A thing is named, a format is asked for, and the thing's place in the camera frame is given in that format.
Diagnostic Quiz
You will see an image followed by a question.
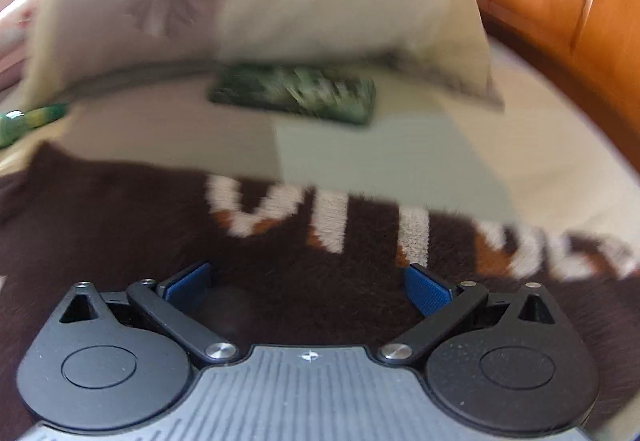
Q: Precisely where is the pink folded blanket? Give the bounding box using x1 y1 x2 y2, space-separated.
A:
1 0 41 91

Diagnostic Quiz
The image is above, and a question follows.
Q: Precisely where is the dark brown fuzzy sweater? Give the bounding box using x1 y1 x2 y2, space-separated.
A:
1 144 639 440

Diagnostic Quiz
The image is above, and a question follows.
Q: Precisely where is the green toothpaste tube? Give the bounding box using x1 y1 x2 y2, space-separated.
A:
0 103 67 149

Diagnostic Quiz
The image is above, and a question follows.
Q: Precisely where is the cream patchwork pillow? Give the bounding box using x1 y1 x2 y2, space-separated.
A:
13 0 503 110

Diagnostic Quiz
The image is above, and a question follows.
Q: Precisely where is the dark green patterned box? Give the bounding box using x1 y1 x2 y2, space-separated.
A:
207 65 376 126

